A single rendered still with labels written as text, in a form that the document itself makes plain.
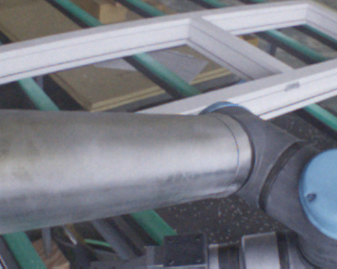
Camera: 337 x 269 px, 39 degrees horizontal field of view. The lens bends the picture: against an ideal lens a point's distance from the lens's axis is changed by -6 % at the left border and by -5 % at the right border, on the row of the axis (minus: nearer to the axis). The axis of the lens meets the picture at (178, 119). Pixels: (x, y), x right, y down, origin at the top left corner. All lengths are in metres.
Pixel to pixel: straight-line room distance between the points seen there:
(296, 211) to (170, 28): 1.01
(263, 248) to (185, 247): 0.09
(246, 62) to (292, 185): 0.85
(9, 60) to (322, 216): 0.92
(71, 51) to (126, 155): 0.95
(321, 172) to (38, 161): 0.29
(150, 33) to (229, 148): 0.96
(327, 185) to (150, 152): 0.19
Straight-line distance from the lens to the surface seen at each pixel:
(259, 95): 1.14
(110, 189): 0.36
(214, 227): 1.25
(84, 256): 0.68
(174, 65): 1.86
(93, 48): 1.33
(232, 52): 1.37
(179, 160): 0.42
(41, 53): 1.26
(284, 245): 0.61
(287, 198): 0.52
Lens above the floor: 1.44
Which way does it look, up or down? 31 degrees down
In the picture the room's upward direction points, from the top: 8 degrees clockwise
